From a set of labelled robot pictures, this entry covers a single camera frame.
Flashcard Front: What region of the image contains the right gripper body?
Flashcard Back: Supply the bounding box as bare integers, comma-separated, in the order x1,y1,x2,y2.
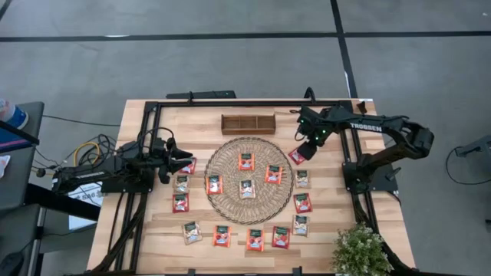
298,134,327,161

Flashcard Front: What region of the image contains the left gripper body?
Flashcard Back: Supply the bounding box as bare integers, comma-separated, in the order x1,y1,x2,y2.
153,137,177,184

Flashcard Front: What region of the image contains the beige tea packet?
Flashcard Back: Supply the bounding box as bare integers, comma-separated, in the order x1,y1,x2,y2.
181,221,203,246
239,179,257,200
295,169,311,189
292,214,310,237
174,175,191,194

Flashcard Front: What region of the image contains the orange tea packet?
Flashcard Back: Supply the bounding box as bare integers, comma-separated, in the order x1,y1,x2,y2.
238,153,255,172
245,228,265,252
213,225,232,248
264,164,284,186
206,175,224,196

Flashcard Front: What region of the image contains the black power strip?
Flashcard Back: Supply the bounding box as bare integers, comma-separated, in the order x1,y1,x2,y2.
165,90,238,100

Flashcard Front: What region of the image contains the wooden compartment tray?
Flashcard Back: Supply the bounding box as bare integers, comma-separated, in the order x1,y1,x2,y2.
220,113,277,136

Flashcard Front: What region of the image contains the round woven placemat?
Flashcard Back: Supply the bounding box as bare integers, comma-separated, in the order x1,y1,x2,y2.
203,136,295,226

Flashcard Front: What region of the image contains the white printed paper sheet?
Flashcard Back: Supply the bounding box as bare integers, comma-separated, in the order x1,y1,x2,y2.
67,181,105,231

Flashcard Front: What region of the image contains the potted plant with white flowers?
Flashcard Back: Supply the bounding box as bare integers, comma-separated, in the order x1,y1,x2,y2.
331,222,394,276

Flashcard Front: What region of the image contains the dark grey side desk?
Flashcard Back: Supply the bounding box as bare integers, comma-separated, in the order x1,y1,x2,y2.
0,100,45,210

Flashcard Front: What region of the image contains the blue flat folder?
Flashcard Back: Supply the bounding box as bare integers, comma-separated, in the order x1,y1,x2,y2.
0,126,32,153

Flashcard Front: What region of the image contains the white and blue tub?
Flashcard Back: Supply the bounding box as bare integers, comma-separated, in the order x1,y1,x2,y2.
0,98,30,130

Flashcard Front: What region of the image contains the grey stand base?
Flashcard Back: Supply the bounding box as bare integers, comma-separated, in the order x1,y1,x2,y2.
454,133,491,159

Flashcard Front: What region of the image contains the black rounded object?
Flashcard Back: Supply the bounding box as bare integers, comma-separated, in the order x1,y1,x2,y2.
0,251,25,276

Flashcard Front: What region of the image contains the black aluminium table frame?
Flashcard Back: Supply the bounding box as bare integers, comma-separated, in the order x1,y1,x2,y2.
90,100,417,276

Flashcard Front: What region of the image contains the yellow cable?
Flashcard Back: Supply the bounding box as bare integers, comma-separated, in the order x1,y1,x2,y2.
72,140,101,168

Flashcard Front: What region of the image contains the black cable bundle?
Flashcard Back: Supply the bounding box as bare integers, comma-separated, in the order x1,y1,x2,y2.
32,133,120,178

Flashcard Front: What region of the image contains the black floor cable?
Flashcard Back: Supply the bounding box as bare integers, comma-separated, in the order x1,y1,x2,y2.
444,145,491,186

